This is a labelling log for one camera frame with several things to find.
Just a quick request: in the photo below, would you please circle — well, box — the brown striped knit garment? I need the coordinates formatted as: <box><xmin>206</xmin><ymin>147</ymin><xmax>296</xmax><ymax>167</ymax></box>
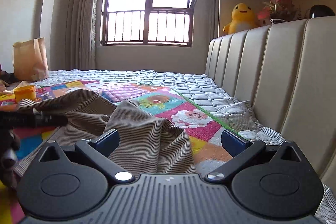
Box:
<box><xmin>16</xmin><ymin>89</ymin><xmax>196</xmax><ymax>176</ymax></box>

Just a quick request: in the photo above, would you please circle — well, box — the colourful cartoon play mat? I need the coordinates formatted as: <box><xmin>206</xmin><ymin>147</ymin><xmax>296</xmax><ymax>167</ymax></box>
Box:
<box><xmin>1</xmin><ymin>80</ymin><xmax>232</xmax><ymax>223</ymax></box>

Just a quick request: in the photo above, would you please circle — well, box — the beige curtain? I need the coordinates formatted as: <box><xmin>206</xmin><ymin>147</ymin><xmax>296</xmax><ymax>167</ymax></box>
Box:
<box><xmin>65</xmin><ymin>0</ymin><xmax>102</xmax><ymax>70</ymax></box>

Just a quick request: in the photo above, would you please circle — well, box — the yellow round lidded container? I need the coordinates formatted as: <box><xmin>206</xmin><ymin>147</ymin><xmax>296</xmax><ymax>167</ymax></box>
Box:
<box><xmin>14</xmin><ymin>85</ymin><xmax>37</xmax><ymax>103</ymax></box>

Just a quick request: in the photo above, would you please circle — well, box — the white quilted mattress pad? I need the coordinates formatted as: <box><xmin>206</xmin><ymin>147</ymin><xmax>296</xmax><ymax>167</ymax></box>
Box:
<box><xmin>31</xmin><ymin>69</ymin><xmax>336</xmax><ymax>224</ymax></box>

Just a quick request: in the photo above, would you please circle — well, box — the pink red clothes pile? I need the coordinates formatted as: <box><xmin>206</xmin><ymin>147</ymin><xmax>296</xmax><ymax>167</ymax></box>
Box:
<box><xmin>0</xmin><ymin>65</ymin><xmax>18</xmax><ymax>87</ymax></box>

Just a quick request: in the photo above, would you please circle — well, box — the yellow duck plush toy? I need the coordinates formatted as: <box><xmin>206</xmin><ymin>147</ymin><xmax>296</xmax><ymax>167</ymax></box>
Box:
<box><xmin>223</xmin><ymin>3</ymin><xmax>259</xmax><ymax>34</ymax></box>

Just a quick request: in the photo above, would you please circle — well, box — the window with brown frame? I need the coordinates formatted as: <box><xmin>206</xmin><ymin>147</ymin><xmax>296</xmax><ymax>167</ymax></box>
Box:
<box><xmin>100</xmin><ymin>0</ymin><xmax>197</xmax><ymax>47</ymax></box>

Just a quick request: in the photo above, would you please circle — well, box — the black round speaker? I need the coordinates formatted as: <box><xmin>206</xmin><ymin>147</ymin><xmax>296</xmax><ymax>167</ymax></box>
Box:
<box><xmin>309</xmin><ymin>4</ymin><xmax>335</xmax><ymax>18</ymax></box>

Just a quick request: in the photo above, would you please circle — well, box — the pink flower potted plant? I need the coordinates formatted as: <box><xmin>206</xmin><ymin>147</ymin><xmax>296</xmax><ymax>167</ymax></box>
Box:
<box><xmin>257</xmin><ymin>0</ymin><xmax>302</xmax><ymax>26</ymax></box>

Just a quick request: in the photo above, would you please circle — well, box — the beige padded headboard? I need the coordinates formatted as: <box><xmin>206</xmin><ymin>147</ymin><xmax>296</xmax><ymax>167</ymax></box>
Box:
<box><xmin>205</xmin><ymin>16</ymin><xmax>335</xmax><ymax>188</ymax></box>

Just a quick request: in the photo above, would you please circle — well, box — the brown paper bag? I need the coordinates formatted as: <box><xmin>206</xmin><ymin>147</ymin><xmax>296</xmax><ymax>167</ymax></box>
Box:
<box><xmin>13</xmin><ymin>37</ymin><xmax>49</xmax><ymax>82</ymax></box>

